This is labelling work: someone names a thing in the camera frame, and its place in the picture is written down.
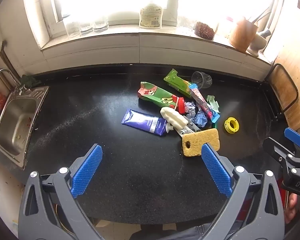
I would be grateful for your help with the pink and blue stick wrapper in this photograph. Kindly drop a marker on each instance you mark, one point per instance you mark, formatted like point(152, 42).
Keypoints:
point(202, 102)

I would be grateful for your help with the white mortar with pestle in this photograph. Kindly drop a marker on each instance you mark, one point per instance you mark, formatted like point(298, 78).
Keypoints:
point(257, 43)

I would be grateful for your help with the yellow sponge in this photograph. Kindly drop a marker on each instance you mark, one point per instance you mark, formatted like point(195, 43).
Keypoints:
point(202, 140)

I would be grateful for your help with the labelled plastic bottle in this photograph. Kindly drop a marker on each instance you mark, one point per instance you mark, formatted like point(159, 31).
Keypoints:
point(151, 16)

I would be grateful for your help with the blue and white tube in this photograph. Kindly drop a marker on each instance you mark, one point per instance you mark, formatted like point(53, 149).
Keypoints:
point(145, 122)

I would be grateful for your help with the clear drinking glass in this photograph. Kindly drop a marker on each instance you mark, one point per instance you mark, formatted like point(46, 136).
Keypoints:
point(72, 28)
point(100, 25)
point(86, 27)

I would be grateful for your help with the chrome faucet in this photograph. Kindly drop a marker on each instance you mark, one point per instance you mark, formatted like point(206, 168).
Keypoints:
point(5, 76)

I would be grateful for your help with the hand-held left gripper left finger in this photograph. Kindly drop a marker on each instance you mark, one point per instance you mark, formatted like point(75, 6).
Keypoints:
point(87, 170)

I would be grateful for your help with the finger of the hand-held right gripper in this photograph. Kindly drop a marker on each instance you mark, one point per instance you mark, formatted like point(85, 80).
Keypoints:
point(294, 136)
point(277, 148)

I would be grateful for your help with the black metal frame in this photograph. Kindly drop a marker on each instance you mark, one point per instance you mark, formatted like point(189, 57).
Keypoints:
point(293, 87)

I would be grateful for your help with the red and green snack pouch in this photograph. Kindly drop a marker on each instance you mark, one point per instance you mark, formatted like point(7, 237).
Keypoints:
point(156, 93)

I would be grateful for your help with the stainless steel sink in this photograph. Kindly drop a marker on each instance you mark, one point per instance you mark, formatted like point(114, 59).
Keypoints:
point(13, 127)

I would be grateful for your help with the person's right hand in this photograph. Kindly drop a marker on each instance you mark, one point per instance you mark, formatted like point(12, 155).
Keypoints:
point(293, 206)

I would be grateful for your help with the wooden utensil holder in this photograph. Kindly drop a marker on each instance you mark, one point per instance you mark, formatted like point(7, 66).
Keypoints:
point(241, 36)

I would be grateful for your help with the light green plastic piece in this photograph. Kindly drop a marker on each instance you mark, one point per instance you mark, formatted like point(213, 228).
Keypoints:
point(215, 103)

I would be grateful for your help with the green cloth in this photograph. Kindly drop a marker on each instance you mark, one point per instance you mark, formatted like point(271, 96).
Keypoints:
point(30, 81)

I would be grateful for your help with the green juice carton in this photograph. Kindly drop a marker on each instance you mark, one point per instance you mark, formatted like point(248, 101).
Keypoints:
point(177, 81)

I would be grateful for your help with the jar of dried red spice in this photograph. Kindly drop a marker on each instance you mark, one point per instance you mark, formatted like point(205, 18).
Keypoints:
point(204, 31)

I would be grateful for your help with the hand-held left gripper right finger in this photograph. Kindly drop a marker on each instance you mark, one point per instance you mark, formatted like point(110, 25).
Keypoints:
point(216, 168)

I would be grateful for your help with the crumpled blue wrapper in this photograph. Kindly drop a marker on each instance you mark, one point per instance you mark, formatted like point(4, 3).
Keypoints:
point(190, 108)
point(200, 120)

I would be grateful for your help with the clear plastic cup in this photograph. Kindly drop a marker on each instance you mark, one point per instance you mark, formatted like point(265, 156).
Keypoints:
point(201, 80)

